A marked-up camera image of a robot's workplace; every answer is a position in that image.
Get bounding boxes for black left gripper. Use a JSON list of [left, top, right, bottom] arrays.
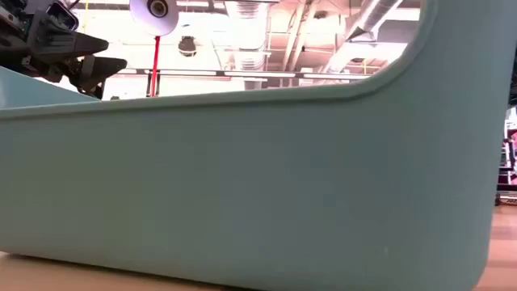
[[0, 10, 128, 100]]

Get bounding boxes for metal shelving rack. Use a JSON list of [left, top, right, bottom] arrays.
[[496, 107, 517, 205]]

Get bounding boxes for silver smooth ceiling air duct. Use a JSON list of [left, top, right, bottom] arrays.
[[322, 0, 405, 74]]

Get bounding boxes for teal green plastic bin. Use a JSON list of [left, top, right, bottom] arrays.
[[0, 0, 517, 291]]

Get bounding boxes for red camera stand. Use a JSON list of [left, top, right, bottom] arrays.
[[128, 0, 180, 99]]

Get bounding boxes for black overhead frame bar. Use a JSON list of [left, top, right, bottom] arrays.
[[105, 67, 375, 82]]

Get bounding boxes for black hanging dome camera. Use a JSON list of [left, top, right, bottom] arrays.
[[178, 35, 198, 57]]

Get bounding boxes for silver ribbed ceiling air duct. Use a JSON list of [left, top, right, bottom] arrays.
[[224, 0, 272, 91]]

